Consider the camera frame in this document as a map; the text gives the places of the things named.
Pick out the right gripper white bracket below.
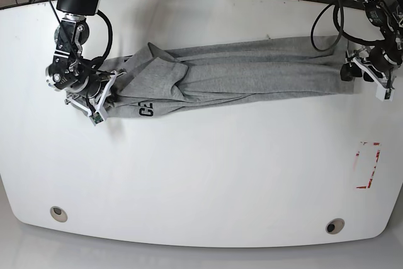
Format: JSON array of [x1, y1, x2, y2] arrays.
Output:
[[65, 69, 125, 122]]

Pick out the left table grommet hole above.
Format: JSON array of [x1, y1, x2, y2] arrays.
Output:
[[50, 207, 68, 223]]

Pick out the table grommet hole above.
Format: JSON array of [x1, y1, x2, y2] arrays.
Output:
[[326, 218, 345, 235], [50, 207, 68, 223]]

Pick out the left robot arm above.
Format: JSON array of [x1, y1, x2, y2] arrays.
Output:
[[330, 0, 402, 101]]

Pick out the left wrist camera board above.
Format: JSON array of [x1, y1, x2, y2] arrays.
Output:
[[384, 89, 394, 101]]

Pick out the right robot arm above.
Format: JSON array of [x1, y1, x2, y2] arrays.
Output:
[[45, 0, 126, 125]]

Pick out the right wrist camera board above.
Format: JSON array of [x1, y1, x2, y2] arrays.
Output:
[[90, 113, 104, 125]]

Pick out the red tape marking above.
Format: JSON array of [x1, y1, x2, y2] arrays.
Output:
[[353, 141, 381, 189]]

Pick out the grey T-shirt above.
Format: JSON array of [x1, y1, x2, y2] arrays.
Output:
[[102, 37, 354, 118]]

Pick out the right table grommet hole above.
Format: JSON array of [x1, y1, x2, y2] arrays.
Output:
[[326, 218, 345, 235]]

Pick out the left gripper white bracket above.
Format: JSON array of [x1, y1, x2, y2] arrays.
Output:
[[341, 47, 402, 101]]

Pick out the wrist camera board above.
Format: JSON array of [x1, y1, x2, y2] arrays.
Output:
[[90, 113, 104, 125], [384, 89, 394, 101]]

